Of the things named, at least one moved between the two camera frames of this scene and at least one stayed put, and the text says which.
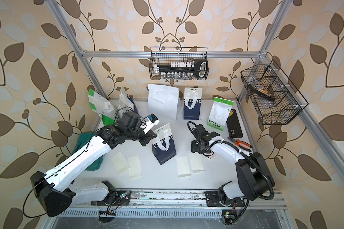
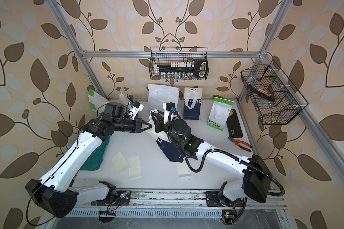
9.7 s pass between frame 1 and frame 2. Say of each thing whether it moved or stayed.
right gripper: moved
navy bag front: moved
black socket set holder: stayed
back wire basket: stayed
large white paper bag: stayed
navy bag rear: stayed
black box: stayed
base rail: stayed
